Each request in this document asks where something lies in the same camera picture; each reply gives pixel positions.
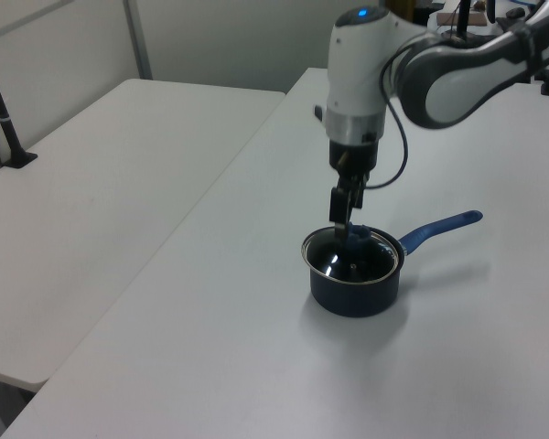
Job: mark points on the glass lid with blue knob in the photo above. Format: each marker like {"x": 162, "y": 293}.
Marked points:
{"x": 360, "y": 237}

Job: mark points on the dark blue saucepan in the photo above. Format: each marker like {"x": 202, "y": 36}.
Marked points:
{"x": 347, "y": 297}

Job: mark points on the grey partition post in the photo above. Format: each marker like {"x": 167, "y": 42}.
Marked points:
{"x": 137, "y": 36}

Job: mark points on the brown board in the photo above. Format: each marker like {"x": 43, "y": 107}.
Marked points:
{"x": 448, "y": 19}

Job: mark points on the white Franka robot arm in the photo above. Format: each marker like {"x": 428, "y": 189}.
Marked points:
{"x": 357, "y": 68}

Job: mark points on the black camera stand pole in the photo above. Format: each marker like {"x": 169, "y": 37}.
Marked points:
{"x": 4, "y": 123}

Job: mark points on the white side table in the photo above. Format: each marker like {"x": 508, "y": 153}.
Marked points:
{"x": 119, "y": 183}

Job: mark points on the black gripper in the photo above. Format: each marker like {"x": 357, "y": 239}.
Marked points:
{"x": 353, "y": 157}

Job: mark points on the black stand with round base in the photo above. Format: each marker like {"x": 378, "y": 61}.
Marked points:
{"x": 462, "y": 18}

